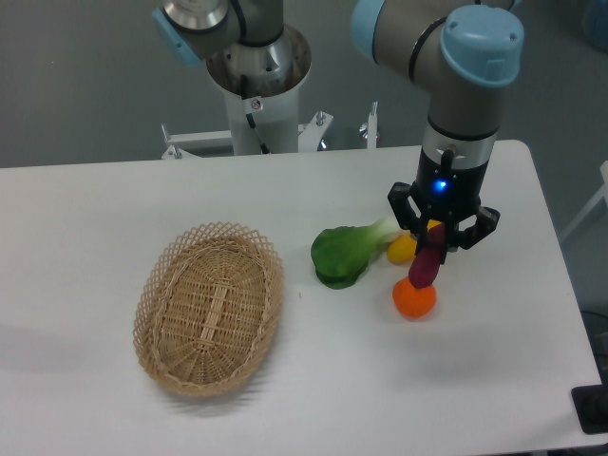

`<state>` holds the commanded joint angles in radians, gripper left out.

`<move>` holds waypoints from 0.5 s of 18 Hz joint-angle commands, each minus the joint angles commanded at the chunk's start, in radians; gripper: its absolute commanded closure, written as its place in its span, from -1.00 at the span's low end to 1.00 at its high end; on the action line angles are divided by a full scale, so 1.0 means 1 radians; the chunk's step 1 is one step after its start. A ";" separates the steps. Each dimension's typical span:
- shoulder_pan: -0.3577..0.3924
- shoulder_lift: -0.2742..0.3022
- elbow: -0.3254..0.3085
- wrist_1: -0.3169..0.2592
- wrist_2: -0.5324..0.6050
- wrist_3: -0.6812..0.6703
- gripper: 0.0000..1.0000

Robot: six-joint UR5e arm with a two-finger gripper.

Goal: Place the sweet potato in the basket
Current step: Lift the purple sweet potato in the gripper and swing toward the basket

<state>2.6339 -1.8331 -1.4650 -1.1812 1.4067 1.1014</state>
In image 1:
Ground white frame at right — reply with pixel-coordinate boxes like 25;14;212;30
558;161;608;244

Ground black device at edge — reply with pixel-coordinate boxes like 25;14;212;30
571;384;607;435

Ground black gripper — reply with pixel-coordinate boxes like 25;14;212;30
388;149;501;264

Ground purple sweet potato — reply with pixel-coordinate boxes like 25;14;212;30
408;223;446;289

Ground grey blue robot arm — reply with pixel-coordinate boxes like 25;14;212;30
152;1;524;255

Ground orange tangerine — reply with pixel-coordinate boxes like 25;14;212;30
392;277;437;319

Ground green bok choy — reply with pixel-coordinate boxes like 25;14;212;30
310;216;404;289

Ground yellow squash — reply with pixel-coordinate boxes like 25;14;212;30
387;219;443;264

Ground woven wicker basket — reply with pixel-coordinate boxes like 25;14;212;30
133;222;283;398

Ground white metal base frame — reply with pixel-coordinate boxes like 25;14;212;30
161;101;380;160

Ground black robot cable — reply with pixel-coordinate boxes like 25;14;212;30
239;75;272;156

